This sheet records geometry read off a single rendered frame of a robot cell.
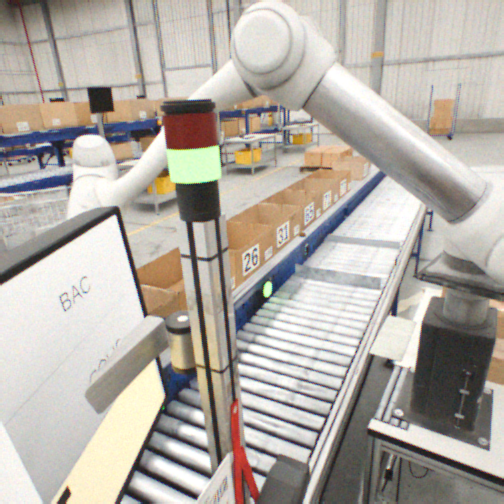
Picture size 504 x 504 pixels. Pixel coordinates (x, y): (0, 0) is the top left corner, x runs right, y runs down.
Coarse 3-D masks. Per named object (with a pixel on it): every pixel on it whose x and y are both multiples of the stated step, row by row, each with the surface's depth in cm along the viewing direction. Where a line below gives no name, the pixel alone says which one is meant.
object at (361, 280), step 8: (296, 264) 210; (296, 272) 212; (304, 272) 210; (312, 272) 208; (320, 272) 205; (328, 272) 203; (336, 272) 201; (344, 272) 199; (328, 280) 205; (336, 280) 203; (344, 280) 201; (352, 280) 199; (360, 280) 197; (368, 280) 194; (376, 280) 193; (376, 288) 194
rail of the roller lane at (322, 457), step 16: (416, 224) 284; (400, 256) 229; (400, 272) 212; (384, 304) 179; (384, 320) 178; (368, 336) 157; (368, 352) 147; (352, 368) 139; (352, 384) 131; (336, 400) 125; (352, 400) 130; (336, 416) 120; (336, 432) 113; (320, 448) 108; (336, 448) 117; (320, 464) 104; (320, 480) 103
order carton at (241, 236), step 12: (228, 228) 210; (240, 228) 207; (252, 228) 203; (264, 228) 200; (228, 240) 213; (240, 240) 210; (252, 240) 179; (264, 240) 190; (240, 252) 170; (264, 252) 192; (240, 264) 171; (264, 264) 194; (240, 276) 173
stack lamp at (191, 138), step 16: (176, 128) 34; (192, 128) 34; (208, 128) 35; (176, 144) 35; (192, 144) 35; (208, 144) 36; (176, 160) 36; (192, 160) 35; (208, 160) 36; (176, 176) 36; (192, 176) 36; (208, 176) 36
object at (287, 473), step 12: (288, 456) 67; (276, 468) 64; (288, 468) 64; (300, 468) 65; (276, 480) 62; (288, 480) 62; (300, 480) 62; (264, 492) 61; (276, 492) 61; (288, 492) 60; (300, 492) 61
